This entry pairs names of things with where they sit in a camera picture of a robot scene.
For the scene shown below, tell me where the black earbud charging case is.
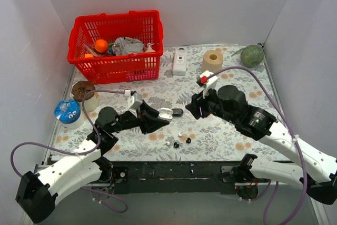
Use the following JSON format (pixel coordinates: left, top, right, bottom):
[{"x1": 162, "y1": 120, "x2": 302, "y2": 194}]
[{"x1": 172, "y1": 108, "x2": 184, "y2": 117}]

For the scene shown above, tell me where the blue lid white container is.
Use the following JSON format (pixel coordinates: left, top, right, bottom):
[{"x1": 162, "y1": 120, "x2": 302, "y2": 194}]
[{"x1": 54, "y1": 99, "x2": 84, "y2": 129}]

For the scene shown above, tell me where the white rectangular box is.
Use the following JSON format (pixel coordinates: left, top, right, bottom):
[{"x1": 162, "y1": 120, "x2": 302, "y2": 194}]
[{"x1": 172, "y1": 47, "x2": 187, "y2": 76}]

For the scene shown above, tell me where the clear plastic bag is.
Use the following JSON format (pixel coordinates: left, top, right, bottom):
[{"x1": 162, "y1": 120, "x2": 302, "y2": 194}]
[{"x1": 82, "y1": 44, "x2": 101, "y2": 57}]

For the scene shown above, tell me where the crumpled grey cloth bag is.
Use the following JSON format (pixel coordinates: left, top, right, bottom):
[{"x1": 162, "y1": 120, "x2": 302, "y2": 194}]
[{"x1": 112, "y1": 37, "x2": 145, "y2": 56}]

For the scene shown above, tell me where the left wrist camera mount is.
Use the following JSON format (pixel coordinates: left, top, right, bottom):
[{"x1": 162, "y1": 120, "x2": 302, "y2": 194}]
[{"x1": 124, "y1": 89, "x2": 143, "y2": 118}]

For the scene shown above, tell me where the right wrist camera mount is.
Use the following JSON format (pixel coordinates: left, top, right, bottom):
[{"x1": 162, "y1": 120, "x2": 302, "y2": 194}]
[{"x1": 197, "y1": 70, "x2": 218, "y2": 98}]

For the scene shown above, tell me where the brown lid cream cup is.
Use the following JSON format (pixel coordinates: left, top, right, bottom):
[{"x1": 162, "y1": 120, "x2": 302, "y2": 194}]
[{"x1": 71, "y1": 81, "x2": 100, "y2": 112}]

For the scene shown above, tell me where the orange fruit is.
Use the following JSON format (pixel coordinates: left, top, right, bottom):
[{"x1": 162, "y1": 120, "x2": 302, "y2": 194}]
[{"x1": 94, "y1": 39, "x2": 108, "y2": 53}]

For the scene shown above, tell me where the beige toilet paper roll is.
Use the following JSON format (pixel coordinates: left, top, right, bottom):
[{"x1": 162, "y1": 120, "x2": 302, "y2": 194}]
[{"x1": 201, "y1": 50, "x2": 224, "y2": 73}]

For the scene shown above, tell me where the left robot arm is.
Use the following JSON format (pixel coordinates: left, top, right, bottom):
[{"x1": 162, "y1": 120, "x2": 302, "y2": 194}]
[{"x1": 15, "y1": 102, "x2": 173, "y2": 223}]

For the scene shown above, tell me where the green melon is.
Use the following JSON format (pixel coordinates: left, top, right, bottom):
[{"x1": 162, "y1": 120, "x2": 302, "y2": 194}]
[{"x1": 240, "y1": 45, "x2": 264, "y2": 68}]

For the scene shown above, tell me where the red plastic shopping basket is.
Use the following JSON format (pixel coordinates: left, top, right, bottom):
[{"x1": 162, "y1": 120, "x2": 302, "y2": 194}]
[{"x1": 67, "y1": 10, "x2": 164, "y2": 84}]

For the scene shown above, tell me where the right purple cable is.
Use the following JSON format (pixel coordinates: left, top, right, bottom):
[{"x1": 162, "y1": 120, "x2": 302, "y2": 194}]
[{"x1": 207, "y1": 66, "x2": 309, "y2": 225}]

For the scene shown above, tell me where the white pump bottle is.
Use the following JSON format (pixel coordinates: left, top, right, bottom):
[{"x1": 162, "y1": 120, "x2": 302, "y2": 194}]
[{"x1": 144, "y1": 43, "x2": 156, "y2": 53}]

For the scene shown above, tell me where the white earbud charging case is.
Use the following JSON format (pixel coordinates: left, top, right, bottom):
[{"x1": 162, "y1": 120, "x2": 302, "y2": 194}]
[{"x1": 158, "y1": 107, "x2": 173, "y2": 121}]

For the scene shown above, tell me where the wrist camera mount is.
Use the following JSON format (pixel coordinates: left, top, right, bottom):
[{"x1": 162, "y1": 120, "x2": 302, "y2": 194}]
[
  {"x1": 197, "y1": 70, "x2": 218, "y2": 98},
  {"x1": 124, "y1": 89, "x2": 143, "y2": 118}
]

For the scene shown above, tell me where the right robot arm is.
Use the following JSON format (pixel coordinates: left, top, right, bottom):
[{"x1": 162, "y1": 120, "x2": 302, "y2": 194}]
[{"x1": 185, "y1": 85, "x2": 336, "y2": 205}]

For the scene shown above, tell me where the black base bar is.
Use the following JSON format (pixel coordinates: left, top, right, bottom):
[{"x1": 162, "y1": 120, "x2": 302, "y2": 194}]
[{"x1": 81, "y1": 160, "x2": 260, "y2": 199}]

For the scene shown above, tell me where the floral table mat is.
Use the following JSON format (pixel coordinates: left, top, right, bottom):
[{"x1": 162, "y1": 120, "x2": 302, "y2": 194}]
[{"x1": 51, "y1": 45, "x2": 294, "y2": 162}]

